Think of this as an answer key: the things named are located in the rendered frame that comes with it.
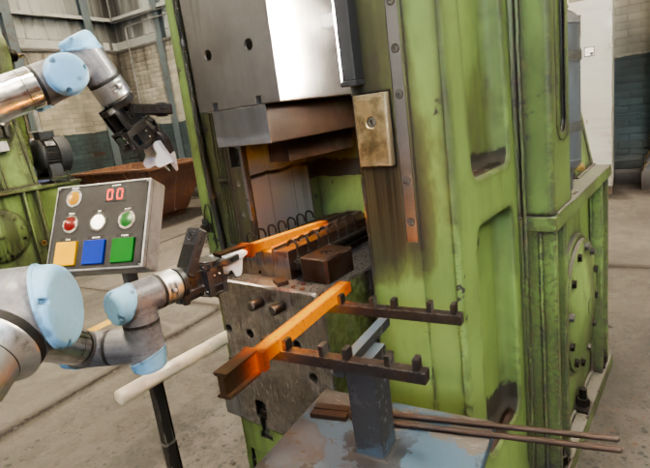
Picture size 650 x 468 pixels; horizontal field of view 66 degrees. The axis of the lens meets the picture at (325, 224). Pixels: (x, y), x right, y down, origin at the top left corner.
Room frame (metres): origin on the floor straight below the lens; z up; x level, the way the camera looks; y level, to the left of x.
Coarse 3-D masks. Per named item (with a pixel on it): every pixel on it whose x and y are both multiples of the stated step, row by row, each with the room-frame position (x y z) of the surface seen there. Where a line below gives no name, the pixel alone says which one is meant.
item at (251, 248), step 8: (312, 224) 1.42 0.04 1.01; (320, 224) 1.44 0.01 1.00; (288, 232) 1.34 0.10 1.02; (296, 232) 1.35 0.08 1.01; (304, 232) 1.38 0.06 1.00; (264, 240) 1.27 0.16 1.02; (272, 240) 1.28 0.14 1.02; (280, 240) 1.30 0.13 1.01; (232, 248) 1.20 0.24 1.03; (240, 248) 1.19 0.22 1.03; (248, 248) 1.21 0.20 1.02; (256, 248) 1.23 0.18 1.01; (264, 248) 1.25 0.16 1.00; (216, 256) 1.15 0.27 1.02; (248, 256) 1.21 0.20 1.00
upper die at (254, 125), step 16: (224, 112) 1.32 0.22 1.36; (240, 112) 1.29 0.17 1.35; (256, 112) 1.25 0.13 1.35; (272, 112) 1.25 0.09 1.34; (288, 112) 1.29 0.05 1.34; (304, 112) 1.34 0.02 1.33; (320, 112) 1.39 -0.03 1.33; (336, 112) 1.45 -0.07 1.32; (352, 112) 1.51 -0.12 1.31; (224, 128) 1.33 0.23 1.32; (240, 128) 1.29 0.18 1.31; (256, 128) 1.26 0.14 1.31; (272, 128) 1.24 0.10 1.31; (288, 128) 1.28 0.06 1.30; (304, 128) 1.33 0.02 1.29; (320, 128) 1.39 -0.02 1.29; (336, 128) 1.44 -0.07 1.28; (224, 144) 1.34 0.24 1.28; (240, 144) 1.30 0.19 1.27; (256, 144) 1.26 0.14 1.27
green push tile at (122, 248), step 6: (114, 240) 1.45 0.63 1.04; (120, 240) 1.44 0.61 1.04; (126, 240) 1.44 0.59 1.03; (132, 240) 1.43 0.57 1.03; (114, 246) 1.44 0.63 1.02; (120, 246) 1.44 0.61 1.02; (126, 246) 1.43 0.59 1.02; (132, 246) 1.42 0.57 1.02; (114, 252) 1.43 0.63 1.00; (120, 252) 1.42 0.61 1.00; (126, 252) 1.42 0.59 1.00; (132, 252) 1.41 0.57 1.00; (114, 258) 1.42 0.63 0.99; (120, 258) 1.42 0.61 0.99; (126, 258) 1.41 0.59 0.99; (132, 258) 1.41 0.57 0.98
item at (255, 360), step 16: (336, 288) 1.02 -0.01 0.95; (320, 304) 0.95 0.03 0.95; (288, 320) 0.88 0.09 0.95; (304, 320) 0.88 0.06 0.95; (272, 336) 0.82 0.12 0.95; (240, 352) 0.76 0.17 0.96; (256, 352) 0.75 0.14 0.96; (272, 352) 0.79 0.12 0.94; (224, 368) 0.71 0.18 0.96; (240, 368) 0.73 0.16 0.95; (256, 368) 0.76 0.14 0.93; (224, 384) 0.69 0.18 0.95; (240, 384) 0.72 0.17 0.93
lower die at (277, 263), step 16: (304, 224) 1.57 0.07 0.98; (352, 224) 1.46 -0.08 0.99; (304, 240) 1.33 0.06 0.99; (320, 240) 1.34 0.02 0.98; (336, 240) 1.39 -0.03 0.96; (256, 256) 1.30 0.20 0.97; (272, 256) 1.27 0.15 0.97; (288, 256) 1.23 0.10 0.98; (256, 272) 1.31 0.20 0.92; (272, 272) 1.27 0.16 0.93; (288, 272) 1.23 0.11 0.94
